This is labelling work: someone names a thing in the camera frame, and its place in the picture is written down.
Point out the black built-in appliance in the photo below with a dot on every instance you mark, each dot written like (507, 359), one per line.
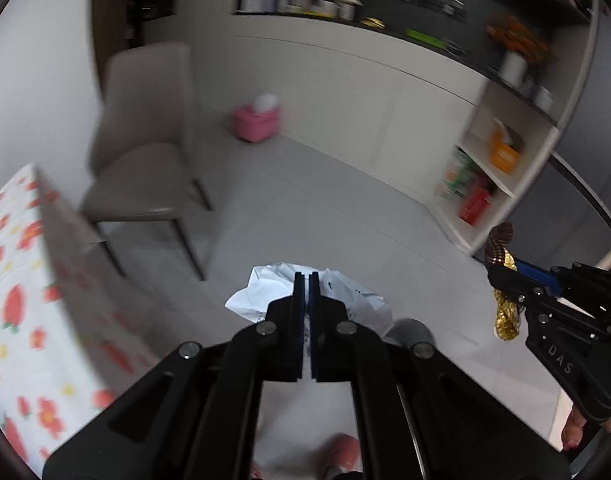
(158, 5)

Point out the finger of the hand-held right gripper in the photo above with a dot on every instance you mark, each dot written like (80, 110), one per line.
(535, 272)
(510, 282)

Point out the beige dining chair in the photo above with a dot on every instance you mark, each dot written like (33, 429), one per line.
(145, 135)

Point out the green shelf packets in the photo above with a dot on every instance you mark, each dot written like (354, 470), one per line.
(458, 175)

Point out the pink slipper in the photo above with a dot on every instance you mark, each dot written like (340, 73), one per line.
(343, 452)

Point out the gold foil wrapper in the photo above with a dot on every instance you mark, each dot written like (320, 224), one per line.
(508, 320)

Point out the red shelf box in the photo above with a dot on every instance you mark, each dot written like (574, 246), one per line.
(474, 206)

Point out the orange shelf box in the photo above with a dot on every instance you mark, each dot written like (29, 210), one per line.
(505, 150)

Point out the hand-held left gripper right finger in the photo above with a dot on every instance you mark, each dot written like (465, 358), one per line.
(316, 310)

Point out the pink tissue box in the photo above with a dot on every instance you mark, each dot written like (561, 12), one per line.
(255, 122)

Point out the white plastic bag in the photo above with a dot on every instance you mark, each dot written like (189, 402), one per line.
(265, 295)

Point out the white sideboard cabinet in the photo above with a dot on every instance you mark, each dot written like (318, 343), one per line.
(360, 90)

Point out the row of countertop jars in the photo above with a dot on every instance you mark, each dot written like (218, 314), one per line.
(345, 2)

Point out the floral strawberry tablecloth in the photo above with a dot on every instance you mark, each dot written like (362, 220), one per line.
(15, 310)

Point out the person's right hand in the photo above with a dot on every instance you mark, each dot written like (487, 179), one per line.
(573, 432)

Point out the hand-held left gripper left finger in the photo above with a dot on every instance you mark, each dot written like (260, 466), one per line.
(298, 310)

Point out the orange flower pot plant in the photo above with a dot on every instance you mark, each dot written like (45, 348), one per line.
(520, 40)

